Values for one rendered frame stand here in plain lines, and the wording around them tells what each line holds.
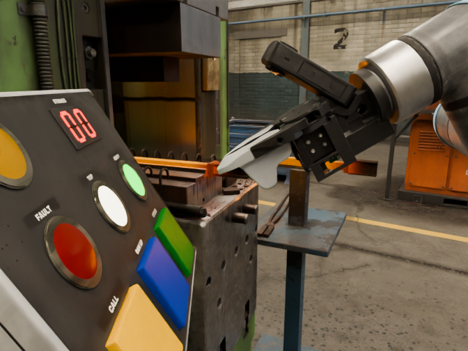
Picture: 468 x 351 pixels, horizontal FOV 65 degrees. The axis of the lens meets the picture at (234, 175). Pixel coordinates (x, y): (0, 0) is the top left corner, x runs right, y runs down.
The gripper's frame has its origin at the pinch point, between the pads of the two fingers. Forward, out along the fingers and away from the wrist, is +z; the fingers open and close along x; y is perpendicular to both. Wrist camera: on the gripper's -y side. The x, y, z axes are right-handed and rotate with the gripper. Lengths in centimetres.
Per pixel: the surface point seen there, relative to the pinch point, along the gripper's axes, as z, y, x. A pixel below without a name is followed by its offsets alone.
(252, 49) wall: -130, -30, 891
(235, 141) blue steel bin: 7, 68, 429
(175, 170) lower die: 15, 5, 47
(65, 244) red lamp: 10.6, -4.6, -20.8
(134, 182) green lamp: 10.6, -3.6, -0.9
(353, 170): -28, 35, 62
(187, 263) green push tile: 10.2, 8.4, -2.6
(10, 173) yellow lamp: 10.7, -10.5, -20.8
